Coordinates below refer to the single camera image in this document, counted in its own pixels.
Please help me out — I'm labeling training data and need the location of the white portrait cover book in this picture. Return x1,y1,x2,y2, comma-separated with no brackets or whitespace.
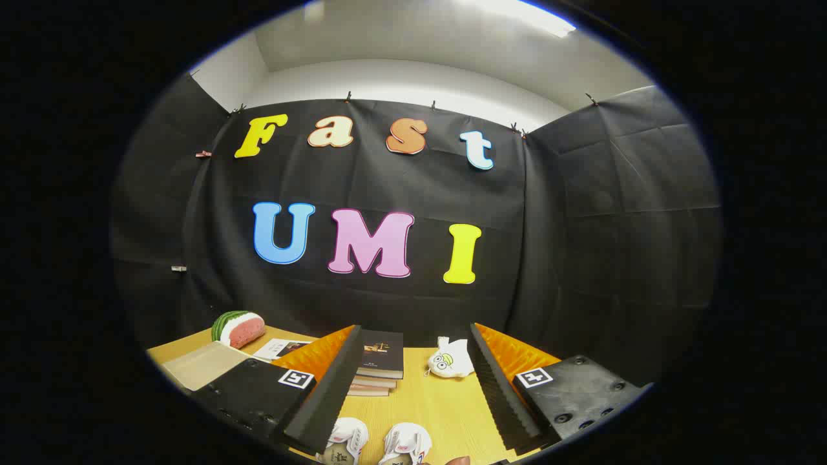
252,338,312,362

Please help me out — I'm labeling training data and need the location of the white canvas shoe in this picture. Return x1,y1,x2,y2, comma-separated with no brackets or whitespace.
378,422,433,465
317,417,370,465

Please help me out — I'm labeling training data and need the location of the white plush toy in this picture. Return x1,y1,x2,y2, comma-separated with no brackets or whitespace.
424,336,476,379

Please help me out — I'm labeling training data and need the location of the beige fabric storage box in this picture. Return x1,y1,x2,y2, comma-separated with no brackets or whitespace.
162,341,253,392

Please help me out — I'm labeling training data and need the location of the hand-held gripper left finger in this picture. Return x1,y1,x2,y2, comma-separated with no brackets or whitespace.
191,325,364,456

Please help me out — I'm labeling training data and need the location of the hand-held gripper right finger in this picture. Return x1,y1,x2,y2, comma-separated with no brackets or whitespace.
470,322,653,456

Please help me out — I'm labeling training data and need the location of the watermelon slice toy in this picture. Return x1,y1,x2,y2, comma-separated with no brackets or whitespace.
211,311,266,349

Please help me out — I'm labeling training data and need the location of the black cover book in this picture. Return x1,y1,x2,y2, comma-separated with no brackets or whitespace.
355,329,404,380

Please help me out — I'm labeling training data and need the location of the black backdrop cloth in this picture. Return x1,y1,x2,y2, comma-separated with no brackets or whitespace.
111,72,722,388

